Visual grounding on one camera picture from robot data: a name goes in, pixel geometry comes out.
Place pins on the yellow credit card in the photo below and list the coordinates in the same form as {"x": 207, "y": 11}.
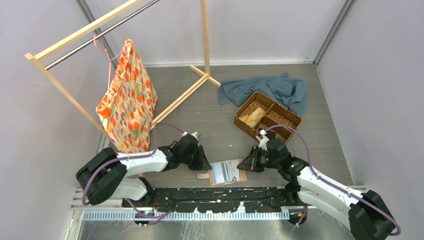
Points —
{"x": 255, "y": 117}

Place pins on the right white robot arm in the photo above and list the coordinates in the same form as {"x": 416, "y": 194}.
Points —
{"x": 365, "y": 214}

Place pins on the blue-grey crumpled cloth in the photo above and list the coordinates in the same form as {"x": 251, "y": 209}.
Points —
{"x": 290, "y": 92}

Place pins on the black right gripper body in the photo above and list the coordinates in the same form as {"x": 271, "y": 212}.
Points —
{"x": 260, "y": 159}

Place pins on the pink clothes hanger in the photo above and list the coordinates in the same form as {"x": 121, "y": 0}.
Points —
{"x": 109, "y": 58}

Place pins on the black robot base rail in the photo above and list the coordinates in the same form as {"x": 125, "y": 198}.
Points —
{"x": 218, "y": 199}

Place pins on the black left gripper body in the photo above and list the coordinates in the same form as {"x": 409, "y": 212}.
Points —
{"x": 194, "y": 160}

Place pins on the woven wicker divided basket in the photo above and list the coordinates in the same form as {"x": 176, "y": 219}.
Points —
{"x": 275, "y": 114}

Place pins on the orange credit card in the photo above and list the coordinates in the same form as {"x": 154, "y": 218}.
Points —
{"x": 245, "y": 119}

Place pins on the orange floral hanging garment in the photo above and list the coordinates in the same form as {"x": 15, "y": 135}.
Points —
{"x": 127, "y": 109}

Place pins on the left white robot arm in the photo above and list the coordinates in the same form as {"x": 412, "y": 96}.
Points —
{"x": 111, "y": 174}

